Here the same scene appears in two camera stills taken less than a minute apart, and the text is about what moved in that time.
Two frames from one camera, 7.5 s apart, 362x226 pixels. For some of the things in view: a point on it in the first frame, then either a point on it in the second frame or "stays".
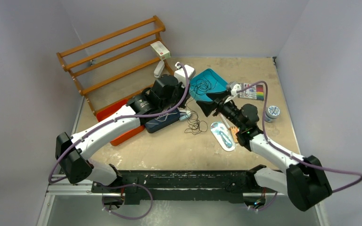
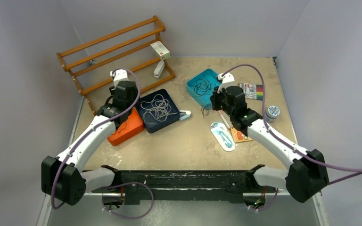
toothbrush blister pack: [224, 135] stays
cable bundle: [195, 126] → [122, 126]
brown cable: [203, 85] stays
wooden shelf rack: [116, 66] stays
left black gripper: [182, 105] → [135, 97]
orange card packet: [234, 130] stays
